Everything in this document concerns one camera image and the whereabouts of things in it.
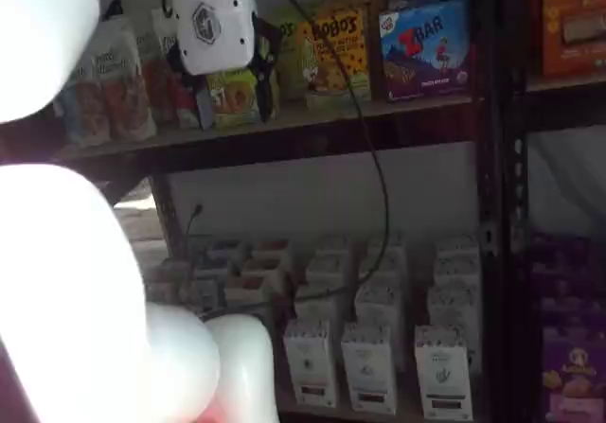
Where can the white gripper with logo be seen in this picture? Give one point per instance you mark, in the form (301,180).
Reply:
(215,21)

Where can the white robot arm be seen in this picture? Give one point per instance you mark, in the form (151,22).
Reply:
(71,276)

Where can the green cookie snack box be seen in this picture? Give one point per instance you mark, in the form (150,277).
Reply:
(234,99)

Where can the green Bobo's box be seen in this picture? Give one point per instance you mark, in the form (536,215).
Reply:
(293,58)

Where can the brown shelf board with snacks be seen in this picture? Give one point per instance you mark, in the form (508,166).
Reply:
(308,129)

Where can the yellow Bobo's box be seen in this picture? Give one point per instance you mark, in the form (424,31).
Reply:
(338,54)

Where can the white box blue top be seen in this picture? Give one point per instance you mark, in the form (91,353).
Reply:
(215,255)

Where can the blue Zbar box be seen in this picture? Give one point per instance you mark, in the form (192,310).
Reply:
(426,49)

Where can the white box brown top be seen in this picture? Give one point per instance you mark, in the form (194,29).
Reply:
(262,264)
(251,290)

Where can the white floral pantry box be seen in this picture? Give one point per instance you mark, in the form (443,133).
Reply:
(386,264)
(329,271)
(322,307)
(458,247)
(452,307)
(379,307)
(457,271)

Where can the black metal shelf rack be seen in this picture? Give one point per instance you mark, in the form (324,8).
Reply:
(497,181)

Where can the white box red strip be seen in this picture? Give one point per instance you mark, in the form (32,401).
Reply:
(312,366)

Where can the white box dark strip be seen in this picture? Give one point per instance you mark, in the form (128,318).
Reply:
(369,375)

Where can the orange snack box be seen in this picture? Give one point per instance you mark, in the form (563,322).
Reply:
(573,25)

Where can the white box black strip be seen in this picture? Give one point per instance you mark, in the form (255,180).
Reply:
(445,375)

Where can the purple snack box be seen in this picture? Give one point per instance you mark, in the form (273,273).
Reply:
(563,271)

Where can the purple Annie's box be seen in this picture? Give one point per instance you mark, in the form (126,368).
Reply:
(575,375)

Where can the white red snack bag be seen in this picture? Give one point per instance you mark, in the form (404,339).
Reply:
(163,92)

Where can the white granola bag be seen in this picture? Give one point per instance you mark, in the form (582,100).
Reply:
(123,87)
(85,111)

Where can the white draped sheet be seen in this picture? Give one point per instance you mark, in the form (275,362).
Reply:
(568,181)

